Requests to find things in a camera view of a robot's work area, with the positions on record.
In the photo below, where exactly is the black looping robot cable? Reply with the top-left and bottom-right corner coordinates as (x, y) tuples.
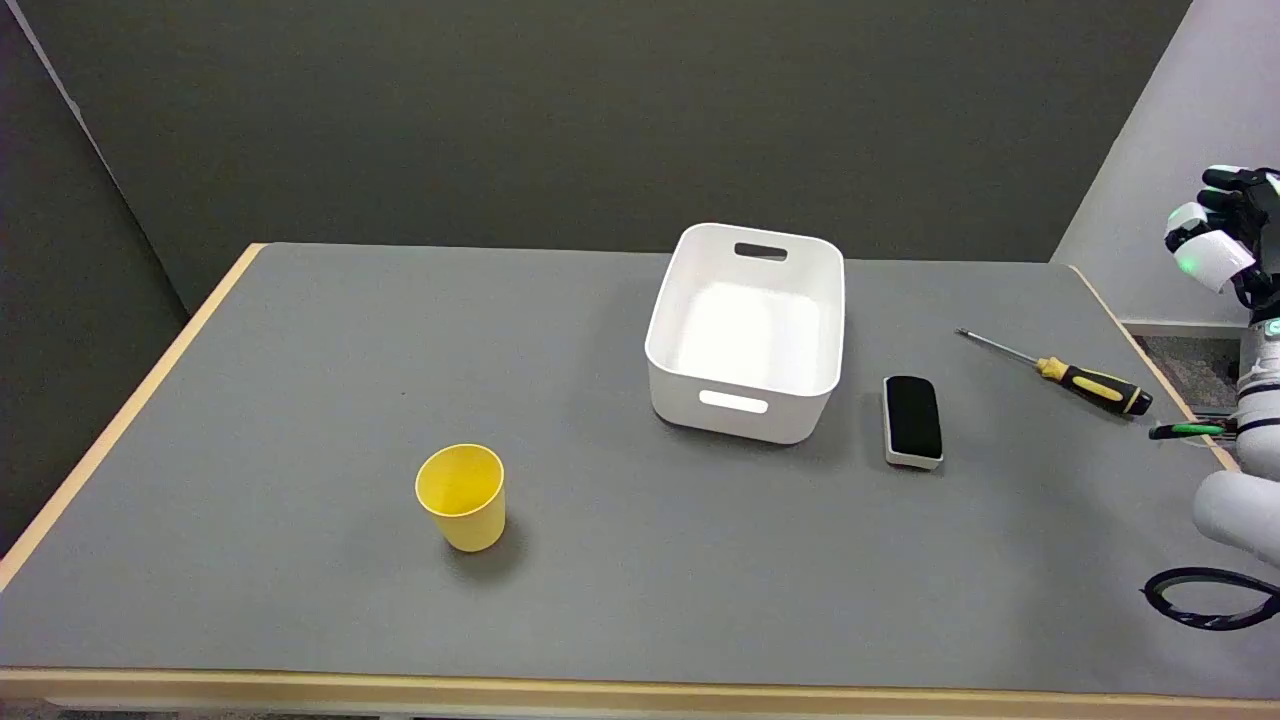
(1142, 566), (1280, 632)

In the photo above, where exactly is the white plastic storage bin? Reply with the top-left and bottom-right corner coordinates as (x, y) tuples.
(644, 222), (847, 446)

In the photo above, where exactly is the yellow black screwdriver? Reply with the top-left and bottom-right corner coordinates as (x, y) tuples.
(954, 327), (1154, 418)

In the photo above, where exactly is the black white blackboard eraser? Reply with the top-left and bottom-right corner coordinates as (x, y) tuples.
(883, 375), (945, 471)

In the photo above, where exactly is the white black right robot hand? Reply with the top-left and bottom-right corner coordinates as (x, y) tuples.
(1164, 166), (1280, 321)

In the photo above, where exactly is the yellow plastic cup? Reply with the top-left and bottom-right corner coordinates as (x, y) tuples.
(414, 443), (507, 554)

